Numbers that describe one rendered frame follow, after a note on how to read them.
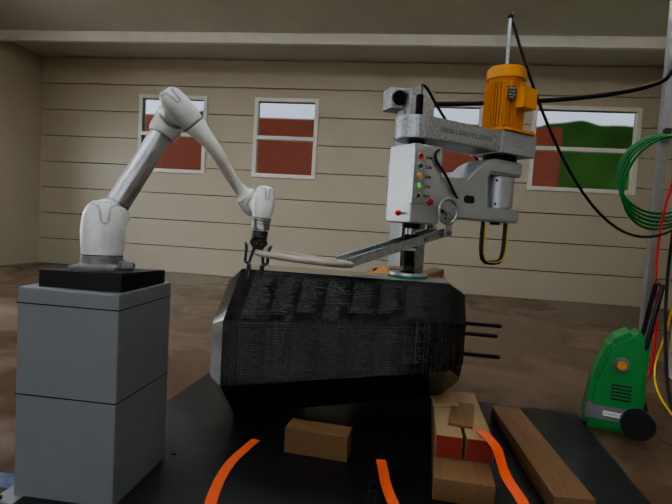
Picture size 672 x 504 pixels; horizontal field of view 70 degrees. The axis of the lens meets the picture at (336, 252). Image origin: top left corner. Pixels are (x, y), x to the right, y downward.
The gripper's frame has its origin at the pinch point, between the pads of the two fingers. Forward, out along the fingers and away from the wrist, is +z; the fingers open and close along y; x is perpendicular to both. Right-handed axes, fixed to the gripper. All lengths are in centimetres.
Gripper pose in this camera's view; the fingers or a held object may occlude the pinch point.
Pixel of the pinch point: (254, 272)
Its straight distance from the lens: 232.3
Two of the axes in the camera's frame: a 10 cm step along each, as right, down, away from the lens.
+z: -1.3, 9.9, 0.2
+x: -2.6, -0.5, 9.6
